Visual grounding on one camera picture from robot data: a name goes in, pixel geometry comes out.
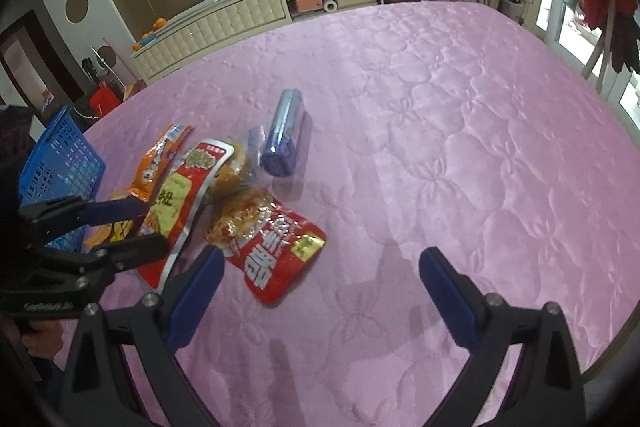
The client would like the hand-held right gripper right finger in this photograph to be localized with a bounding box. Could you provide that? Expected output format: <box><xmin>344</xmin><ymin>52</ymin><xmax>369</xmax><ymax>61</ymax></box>
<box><xmin>419</xmin><ymin>247</ymin><xmax>587</xmax><ymax>427</ymax></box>

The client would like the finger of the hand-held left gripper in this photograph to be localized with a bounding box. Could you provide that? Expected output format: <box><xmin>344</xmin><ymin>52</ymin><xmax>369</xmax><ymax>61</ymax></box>
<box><xmin>20</xmin><ymin>196</ymin><xmax>152</xmax><ymax>248</ymax></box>
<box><xmin>45</xmin><ymin>234</ymin><xmax>169</xmax><ymax>293</ymax></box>

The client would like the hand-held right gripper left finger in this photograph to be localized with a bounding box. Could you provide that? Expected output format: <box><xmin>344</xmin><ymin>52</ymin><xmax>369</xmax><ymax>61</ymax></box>
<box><xmin>59</xmin><ymin>244</ymin><xmax>226</xmax><ymax>427</ymax></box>

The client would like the yellow snack packet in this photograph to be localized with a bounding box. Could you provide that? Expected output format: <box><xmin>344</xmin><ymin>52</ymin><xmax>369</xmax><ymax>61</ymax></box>
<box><xmin>82</xmin><ymin>192</ymin><xmax>146</xmax><ymax>254</ymax></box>

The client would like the red silver snack packet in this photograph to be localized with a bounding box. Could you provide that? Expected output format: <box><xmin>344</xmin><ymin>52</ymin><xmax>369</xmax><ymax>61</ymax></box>
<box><xmin>136</xmin><ymin>139</ymin><xmax>236</xmax><ymax>290</ymax></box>

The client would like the orange stick snack packet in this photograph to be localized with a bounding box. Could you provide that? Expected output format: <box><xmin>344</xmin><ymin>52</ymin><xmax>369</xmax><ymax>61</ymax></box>
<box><xmin>127</xmin><ymin>124</ymin><xmax>193</xmax><ymax>202</ymax></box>

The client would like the blue plastic basket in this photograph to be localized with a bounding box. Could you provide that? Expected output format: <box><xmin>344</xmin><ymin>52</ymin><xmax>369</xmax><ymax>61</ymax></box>
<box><xmin>19</xmin><ymin>106</ymin><xmax>107</xmax><ymax>253</ymax></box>

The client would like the red clear-window snack packet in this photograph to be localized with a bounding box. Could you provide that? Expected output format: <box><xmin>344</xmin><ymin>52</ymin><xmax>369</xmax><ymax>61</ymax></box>
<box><xmin>205</xmin><ymin>187</ymin><xmax>327</xmax><ymax>305</ymax></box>

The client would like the clear bread packet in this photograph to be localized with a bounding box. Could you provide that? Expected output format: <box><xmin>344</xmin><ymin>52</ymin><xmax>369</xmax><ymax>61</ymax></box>
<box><xmin>207</xmin><ymin>127</ymin><xmax>266</xmax><ymax>208</ymax></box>

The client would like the blue purple roll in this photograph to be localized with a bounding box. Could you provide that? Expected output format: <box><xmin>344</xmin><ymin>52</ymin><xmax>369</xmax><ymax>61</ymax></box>
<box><xmin>260</xmin><ymin>89</ymin><xmax>305</xmax><ymax>178</ymax></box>

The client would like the person's left hand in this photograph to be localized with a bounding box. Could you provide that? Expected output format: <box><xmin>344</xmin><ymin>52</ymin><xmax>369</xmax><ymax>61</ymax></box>
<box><xmin>21</xmin><ymin>319</ymin><xmax>66</xmax><ymax>358</ymax></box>

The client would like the red bag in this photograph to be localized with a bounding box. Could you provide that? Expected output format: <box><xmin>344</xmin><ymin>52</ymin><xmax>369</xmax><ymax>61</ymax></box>
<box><xmin>87</xmin><ymin>82</ymin><xmax>123</xmax><ymax>118</ymax></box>

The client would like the broom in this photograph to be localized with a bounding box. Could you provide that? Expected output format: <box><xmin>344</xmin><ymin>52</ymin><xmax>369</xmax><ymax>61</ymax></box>
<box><xmin>102</xmin><ymin>37</ymin><xmax>147</xmax><ymax>100</ymax></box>

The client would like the pink quilted tablecloth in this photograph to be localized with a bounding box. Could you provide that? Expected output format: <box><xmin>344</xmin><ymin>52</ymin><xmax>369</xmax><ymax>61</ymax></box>
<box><xmin>47</xmin><ymin>2</ymin><xmax>640</xmax><ymax>427</ymax></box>

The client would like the cream tv cabinet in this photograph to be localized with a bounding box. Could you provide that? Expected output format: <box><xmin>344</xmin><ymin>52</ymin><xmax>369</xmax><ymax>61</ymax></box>
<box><xmin>131</xmin><ymin>0</ymin><xmax>378</xmax><ymax>82</ymax></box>

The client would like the glass sliding door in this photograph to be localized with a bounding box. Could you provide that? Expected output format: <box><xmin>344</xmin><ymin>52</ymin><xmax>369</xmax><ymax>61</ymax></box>
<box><xmin>535</xmin><ymin>0</ymin><xmax>640</xmax><ymax>122</ymax></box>

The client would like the dark wooden door frame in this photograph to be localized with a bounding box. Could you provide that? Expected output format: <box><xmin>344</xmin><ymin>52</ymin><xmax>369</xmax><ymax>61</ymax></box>
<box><xmin>0</xmin><ymin>9</ymin><xmax>83</xmax><ymax>118</ymax></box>

